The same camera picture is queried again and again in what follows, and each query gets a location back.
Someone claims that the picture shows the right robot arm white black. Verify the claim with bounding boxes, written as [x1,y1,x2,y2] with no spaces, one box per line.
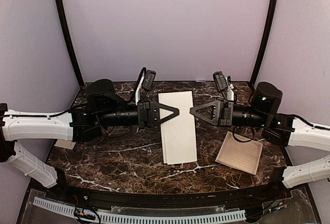
[190,82,329,151]

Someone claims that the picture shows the black frame post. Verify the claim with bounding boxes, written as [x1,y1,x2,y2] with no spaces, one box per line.
[249,0,277,89]
[55,0,85,88]

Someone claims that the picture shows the black front table rail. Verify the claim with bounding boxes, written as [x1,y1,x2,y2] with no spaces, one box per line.
[49,182,292,209]

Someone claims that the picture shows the cream paper envelope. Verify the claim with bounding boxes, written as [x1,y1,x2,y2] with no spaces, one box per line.
[54,140,76,150]

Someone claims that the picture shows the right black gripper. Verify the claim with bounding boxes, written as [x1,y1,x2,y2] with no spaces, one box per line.
[190,100,268,128]

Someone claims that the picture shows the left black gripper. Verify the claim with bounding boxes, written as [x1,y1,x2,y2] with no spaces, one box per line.
[98,99,179,129]

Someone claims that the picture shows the lined letter paper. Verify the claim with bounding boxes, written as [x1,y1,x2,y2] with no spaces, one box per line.
[158,91,197,165]
[215,131,263,175]

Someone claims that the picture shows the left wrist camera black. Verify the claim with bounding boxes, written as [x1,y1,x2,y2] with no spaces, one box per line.
[134,67,156,104]

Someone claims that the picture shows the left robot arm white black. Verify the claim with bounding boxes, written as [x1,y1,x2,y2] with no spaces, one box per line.
[1,79,179,201]

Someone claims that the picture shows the right black frame post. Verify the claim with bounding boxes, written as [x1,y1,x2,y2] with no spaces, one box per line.
[249,0,277,89]

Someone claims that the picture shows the left black frame post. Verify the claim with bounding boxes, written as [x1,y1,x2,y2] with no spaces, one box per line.
[55,0,85,88]

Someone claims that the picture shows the flat lined letter paper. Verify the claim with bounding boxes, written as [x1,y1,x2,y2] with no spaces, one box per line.
[215,131,263,175]

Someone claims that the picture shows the white slotted cable duct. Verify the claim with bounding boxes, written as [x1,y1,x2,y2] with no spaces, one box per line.
[33,197,246,223]

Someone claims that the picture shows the small circuit board with wires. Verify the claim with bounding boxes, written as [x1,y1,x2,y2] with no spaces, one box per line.
[74,208,96,220]

